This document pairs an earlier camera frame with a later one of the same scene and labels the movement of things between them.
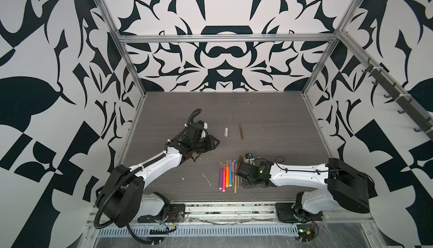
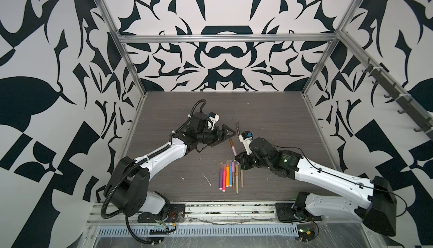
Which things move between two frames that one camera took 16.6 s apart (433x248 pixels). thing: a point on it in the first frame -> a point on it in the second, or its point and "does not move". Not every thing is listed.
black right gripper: (244, 184) -> (243, 161)
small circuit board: (306, 231) does not move
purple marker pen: (220, 175) does not move
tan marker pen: (235, 178) does not move
